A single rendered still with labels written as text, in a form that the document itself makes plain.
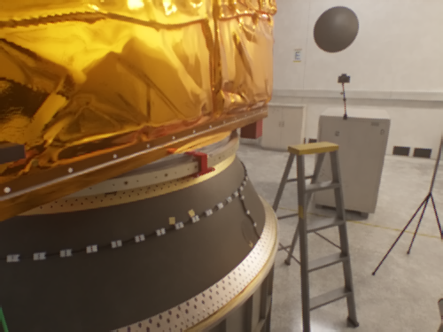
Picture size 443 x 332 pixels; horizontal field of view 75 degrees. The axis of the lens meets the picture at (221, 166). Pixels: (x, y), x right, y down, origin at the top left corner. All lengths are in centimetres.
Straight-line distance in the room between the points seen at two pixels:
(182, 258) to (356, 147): 371
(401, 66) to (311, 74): 211
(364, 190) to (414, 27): 488
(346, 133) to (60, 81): 411
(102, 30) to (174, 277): 86
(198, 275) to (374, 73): 770
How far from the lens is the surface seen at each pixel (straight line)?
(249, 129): 220
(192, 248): 122
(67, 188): 86
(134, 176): 108
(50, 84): 76
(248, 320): 157
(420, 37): 857
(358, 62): 847
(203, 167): 123
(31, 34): 75
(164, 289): 118
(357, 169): 465
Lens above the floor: 205
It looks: 17 degrees down
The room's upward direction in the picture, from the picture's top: straight up
